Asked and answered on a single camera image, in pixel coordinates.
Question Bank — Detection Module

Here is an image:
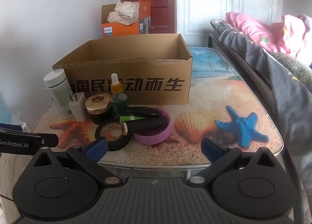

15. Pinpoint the large brown cardboard box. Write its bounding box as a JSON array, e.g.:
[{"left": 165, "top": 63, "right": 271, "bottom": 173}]
[{"left": 52, "top": 33, "right": 193, "bottom": 105}]

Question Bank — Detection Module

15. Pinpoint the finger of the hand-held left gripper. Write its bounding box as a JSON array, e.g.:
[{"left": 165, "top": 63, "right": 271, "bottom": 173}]
[{"left": 0, "top": 123, "right": 59, "bottom": 154}]

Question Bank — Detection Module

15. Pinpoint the blue plastic bag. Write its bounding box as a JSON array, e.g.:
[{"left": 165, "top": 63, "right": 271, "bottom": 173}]
[{"left": 0, "top": 91, "right": 31, "bottom": 133}]

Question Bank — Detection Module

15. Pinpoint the green glass dropper bottle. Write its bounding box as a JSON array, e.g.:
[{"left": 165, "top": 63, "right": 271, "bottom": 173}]
[{"left": 110, "top": 73, "right": 129, "bottom": 118}]

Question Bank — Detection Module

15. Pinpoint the black glossy oblong object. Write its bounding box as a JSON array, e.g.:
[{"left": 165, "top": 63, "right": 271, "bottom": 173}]
[{"left": 126, "top": 106, "right": 162, "bottom": 118}]

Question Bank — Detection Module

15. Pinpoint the dark grey quilt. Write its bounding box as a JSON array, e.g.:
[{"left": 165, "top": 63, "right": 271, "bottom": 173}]
[{"left": 211, "top": 18, "right": 312, "bottom": 190}]

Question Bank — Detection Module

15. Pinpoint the orange cardboard box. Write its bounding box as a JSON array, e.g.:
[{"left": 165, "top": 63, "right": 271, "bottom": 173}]
[{"left": 101, "top": 0, "right": 152, "bottom": 38}]

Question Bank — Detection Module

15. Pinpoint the white panelled door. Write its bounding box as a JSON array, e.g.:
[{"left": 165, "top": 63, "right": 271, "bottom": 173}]
[{"left": 175, "top": 0, "right": 278, "bottom": 46}]

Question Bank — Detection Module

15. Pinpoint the dark floral quilt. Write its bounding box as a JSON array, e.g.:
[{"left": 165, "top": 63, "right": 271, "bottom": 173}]
[{"left": 268, "top": 51, "right": 312, "bottom": 83}]

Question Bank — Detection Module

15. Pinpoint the red wooden door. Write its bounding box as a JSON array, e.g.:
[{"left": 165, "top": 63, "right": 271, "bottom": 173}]
[{"left": 116, "top": 0, "right": 176, "bottom": 34}]

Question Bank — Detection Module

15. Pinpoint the pink blanket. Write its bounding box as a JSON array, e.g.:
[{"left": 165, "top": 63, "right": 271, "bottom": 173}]
[{"left": 225, "top": 12, "right": 312, "bottom": 56}]

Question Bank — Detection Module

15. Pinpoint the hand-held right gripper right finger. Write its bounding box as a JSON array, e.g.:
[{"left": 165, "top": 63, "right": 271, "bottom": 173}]
[{"left": 186, "top": 137, "right": 281, "bottom": 187}]

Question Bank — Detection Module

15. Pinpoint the black jar with gold lid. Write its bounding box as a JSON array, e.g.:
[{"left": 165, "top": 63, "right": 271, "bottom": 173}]
[{"left": 85, "top": 94, "right": 115, "bottom": 125}]

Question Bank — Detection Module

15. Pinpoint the black tube with gold ring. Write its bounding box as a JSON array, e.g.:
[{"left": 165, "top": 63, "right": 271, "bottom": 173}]
[{"left": 121, "top": 117, "right": 169, "bottom": 135}]

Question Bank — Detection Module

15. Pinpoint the green lip balm tube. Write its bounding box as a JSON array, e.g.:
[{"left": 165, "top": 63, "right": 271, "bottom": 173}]
[{"left": 119, "top": 115, "right": 145, "bottom": 122}]

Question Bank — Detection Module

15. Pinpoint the white crumpled cloth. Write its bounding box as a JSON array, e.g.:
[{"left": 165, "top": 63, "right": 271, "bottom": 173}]
[{"left": 107, "top": 1, "right": 140, "bottom": 25}]

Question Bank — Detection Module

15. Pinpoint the white bottle with green label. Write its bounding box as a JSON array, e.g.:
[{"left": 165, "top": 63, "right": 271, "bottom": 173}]
[{"left": 43, "top": 69, "right": 75, "bottom": 120}]

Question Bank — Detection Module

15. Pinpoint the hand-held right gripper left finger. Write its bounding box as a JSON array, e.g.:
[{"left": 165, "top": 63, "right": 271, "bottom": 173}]
[{"left": 32, "top": 137, "right": 121, "bottom": 187}]

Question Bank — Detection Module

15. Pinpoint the black electrical tape roll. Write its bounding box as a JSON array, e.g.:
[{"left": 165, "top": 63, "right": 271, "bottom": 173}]
[{"left": 95, "top": 122, "right": 131, "bottom": 152}]

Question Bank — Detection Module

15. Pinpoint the white charger plug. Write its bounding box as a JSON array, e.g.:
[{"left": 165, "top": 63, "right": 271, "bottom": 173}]
[{"left": 68, "top": 92, "right": 88, "bottom": 122}]

